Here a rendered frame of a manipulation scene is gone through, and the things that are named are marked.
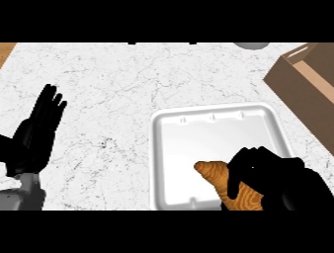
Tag grey round object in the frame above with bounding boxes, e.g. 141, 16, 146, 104
231, 42, 271, 51

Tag white foam tray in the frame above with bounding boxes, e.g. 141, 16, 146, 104
148, 102, 295, 211

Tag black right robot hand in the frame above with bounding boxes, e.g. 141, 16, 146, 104
224, 146, 334, 211

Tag brown cardboard box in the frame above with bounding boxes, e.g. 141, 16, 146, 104
262, 42, 334, 167

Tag brown croissant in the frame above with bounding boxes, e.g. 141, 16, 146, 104
193, 160, 265, 211

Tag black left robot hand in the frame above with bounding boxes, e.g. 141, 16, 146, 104
0, 83, 69, 178

